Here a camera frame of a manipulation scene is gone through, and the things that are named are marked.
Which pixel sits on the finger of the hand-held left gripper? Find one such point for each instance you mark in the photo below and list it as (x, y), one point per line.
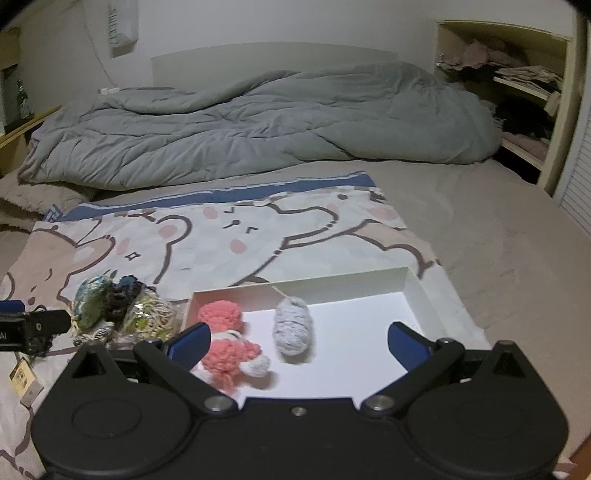
(46, 322)

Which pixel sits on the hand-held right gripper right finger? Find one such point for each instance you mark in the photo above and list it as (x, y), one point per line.
(407, 345)

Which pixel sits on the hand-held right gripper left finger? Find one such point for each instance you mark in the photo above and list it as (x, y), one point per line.
(189, 345)

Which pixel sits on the bag of yellow-green yarn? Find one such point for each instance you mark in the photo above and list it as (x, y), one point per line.
(152, 319)

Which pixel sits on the small yellow box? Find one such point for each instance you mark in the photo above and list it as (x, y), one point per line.
(23, 379)

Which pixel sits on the light blue white yarn ball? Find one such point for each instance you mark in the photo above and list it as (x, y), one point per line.
(92, 300)

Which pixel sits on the white cardboard box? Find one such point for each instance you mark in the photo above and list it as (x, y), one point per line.
(351, 323)

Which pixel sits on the blue and brown crochet piece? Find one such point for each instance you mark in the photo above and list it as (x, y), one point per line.
(125, 290)

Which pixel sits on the pink and white crochet piece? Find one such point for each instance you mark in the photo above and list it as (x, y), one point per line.
(231, 359)

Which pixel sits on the grey yarn ball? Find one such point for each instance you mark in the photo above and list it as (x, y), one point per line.
(293, 326)

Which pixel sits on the printed blanket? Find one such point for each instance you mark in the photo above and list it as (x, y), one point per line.
(231, 240)

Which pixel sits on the wooden bedside shelf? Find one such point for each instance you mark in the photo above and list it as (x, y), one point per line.
(27, 134)

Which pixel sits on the green bottle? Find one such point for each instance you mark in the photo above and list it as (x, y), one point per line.
(23, 101)

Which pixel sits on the white charger plug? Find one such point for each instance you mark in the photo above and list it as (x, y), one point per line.
(109, 90)

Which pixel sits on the white louvered door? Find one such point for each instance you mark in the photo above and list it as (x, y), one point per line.
(577, 175)

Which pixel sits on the grey duvet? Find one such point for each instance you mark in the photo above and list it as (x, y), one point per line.
(277, 120)

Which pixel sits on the dark clothes pile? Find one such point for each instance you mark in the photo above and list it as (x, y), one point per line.
(521, 117)

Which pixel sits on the cream built-in shelf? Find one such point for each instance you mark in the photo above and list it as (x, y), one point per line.
(561, 138)

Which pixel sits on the beige folded clothes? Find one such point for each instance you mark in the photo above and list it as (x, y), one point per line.
(531, 76)

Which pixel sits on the wall calendar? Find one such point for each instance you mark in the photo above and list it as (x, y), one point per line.
(122, 27)

